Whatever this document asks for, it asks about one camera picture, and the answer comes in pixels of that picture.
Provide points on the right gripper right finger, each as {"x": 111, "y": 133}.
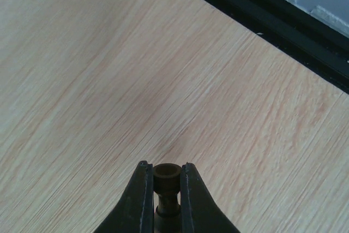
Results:
{"x": 199, "y": 212}

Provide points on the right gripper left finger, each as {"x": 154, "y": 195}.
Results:
{"x": 134, "y": 212}

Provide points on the dark chess rook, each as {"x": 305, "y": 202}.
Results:
{"x": 167, "y": 186}

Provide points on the black aluminium frame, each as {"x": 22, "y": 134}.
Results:
{"x": 299, "y": 35}

